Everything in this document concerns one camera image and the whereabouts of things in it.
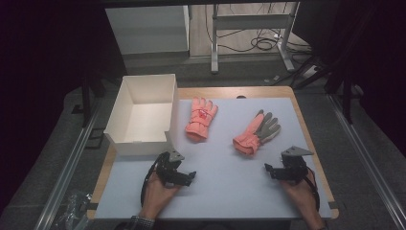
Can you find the orange glove with red strap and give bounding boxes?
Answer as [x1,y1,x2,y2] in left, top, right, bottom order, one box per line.
[185,97,219,143]

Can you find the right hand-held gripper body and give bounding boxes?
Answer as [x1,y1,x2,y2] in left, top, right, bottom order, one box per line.
[280,146,315,185]

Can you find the black floor bracket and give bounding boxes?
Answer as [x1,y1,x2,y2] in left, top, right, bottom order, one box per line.
[84,126,105,150]

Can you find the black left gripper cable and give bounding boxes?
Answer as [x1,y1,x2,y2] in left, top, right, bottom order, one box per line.
[140,152,169,209]

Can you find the black stand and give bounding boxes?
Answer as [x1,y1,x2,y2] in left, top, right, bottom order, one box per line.
[325,71,363,126]
[71,76,107,128]

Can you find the white cardboard box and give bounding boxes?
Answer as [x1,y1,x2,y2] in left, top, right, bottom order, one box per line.
[103,74,180,157]

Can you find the person's right hand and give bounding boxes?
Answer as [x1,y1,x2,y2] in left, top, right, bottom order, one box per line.
[280,170,321,219]

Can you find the clear plastic bag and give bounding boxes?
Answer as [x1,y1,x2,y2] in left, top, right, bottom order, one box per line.
[52,190,94,230]

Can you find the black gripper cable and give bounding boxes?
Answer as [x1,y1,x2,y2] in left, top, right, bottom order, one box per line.
[140,152,169,209]
[303,168,322,213]

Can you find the white power strip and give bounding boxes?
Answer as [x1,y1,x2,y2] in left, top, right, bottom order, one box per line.
[301,64,320,80]

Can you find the white cabinet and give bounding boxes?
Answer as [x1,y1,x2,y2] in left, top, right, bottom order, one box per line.
[104,5,192,56]

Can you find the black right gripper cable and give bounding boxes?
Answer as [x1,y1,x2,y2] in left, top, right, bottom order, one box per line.
[303,168,322,213]

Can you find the black floor cables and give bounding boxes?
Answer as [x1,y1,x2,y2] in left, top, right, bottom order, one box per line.
[204,3,313,56]

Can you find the grey metal desk frame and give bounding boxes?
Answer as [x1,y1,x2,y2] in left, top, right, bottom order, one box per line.
[210,2,302,75]

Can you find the person's left hand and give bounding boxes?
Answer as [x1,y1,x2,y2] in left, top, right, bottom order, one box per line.
[139,172,182,220]

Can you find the aluminium rail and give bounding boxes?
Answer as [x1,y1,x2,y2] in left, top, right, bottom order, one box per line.
[327,94,406,230]
[34,97,103,230]

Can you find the pale blue table mat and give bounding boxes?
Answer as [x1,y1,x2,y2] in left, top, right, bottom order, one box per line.
[94,97,333,220]

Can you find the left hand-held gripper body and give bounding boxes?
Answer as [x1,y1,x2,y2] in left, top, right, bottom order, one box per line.
[154,149,186,188]

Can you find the orange glove with grey palm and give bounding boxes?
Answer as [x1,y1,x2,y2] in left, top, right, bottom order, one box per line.
[232,109,282,157]

